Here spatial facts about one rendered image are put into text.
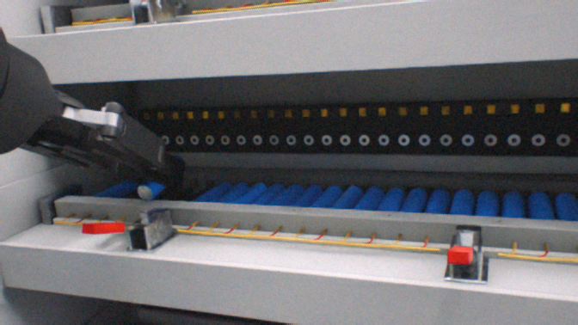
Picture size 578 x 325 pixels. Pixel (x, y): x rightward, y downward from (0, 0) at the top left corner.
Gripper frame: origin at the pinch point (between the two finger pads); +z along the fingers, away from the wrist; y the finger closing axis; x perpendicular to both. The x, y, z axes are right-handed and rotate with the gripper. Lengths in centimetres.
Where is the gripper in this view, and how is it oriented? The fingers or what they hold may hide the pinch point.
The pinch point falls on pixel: (150, 167)
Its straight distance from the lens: 54.1
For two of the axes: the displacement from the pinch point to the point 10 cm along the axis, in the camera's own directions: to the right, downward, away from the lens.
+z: 3.4, 2.6, 9.0
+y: -9.3, -0.2, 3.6
